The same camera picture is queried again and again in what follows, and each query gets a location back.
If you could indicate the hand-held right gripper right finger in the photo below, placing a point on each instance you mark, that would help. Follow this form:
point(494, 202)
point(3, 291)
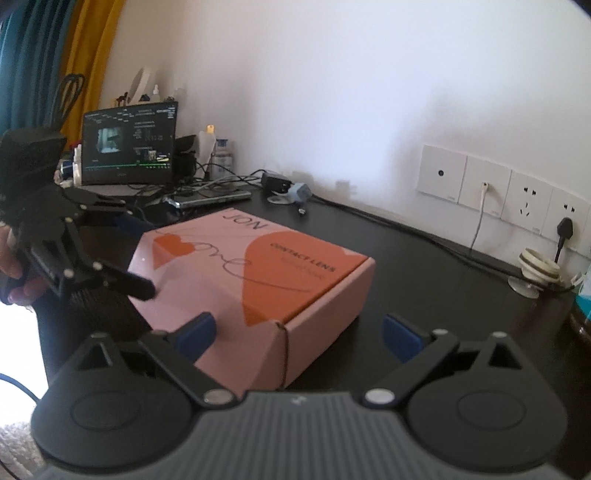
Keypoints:
point(401, 337)

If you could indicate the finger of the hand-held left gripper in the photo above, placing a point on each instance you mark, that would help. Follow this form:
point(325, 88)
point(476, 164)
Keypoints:
point(129, 284)
point(134, 225)

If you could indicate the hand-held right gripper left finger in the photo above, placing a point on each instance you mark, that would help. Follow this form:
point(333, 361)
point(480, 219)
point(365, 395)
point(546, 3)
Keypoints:
point(198, 334)

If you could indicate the pink cardboard box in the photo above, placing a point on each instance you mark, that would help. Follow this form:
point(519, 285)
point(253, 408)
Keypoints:
point(258, 277)

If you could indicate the black desktop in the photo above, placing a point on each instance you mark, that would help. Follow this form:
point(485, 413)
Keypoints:
point(415, 286)

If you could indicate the person's left hand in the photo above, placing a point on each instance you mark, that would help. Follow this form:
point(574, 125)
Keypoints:
point(11, 258)

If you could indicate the group of small bottles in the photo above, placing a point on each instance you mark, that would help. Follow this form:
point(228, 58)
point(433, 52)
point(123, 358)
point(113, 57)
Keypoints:
point(69, 166)

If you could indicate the silver flat hub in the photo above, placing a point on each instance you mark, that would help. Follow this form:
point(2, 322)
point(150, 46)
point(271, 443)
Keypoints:
point(207, 198)

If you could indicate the laptop screen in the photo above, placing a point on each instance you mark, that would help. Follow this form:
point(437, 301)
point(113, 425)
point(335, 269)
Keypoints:
point(129, 143)

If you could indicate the teal curtain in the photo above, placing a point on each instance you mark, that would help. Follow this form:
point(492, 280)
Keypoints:
point(32, 60)

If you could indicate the white bottle orange cap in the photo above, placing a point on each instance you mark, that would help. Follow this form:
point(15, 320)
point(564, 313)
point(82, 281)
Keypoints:
point(207, 152)

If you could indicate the clear bottle blue cap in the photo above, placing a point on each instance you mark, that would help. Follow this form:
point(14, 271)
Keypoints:
point(224, 157)

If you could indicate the yellow curtain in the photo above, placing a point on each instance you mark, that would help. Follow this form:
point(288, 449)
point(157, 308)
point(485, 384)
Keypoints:
point(90, 60)

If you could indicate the white round mirror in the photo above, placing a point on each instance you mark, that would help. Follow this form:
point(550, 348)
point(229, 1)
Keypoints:
point(141, 84)

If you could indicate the white round disc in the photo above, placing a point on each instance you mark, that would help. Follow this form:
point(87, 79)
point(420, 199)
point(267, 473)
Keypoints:
point(278, 200)

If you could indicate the black power adapter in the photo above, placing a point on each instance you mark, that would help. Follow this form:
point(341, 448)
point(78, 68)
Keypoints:
point(275, 181)

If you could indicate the beige round suction holder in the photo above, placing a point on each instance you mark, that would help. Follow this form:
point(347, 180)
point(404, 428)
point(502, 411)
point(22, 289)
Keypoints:
point(535, 272)

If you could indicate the blue grey small device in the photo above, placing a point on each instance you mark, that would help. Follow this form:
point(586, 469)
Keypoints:
point(300, 192)

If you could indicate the brown supplement bottle white cap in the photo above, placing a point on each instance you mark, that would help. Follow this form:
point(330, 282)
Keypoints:
point(582, 314)

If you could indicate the black power plug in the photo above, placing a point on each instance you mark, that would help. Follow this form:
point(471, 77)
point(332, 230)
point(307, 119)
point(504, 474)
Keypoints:
point(565, 228)

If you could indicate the white fluffy rug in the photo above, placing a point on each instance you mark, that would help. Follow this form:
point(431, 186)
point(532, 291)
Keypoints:
point(16, 452)

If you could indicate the white wall data outlet plate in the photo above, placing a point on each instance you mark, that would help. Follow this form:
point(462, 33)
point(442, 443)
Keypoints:
point(496, 194)

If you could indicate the white wall power socket plate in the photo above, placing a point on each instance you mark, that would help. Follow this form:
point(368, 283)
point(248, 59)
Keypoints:
point(570, 203)
point(526, 203)

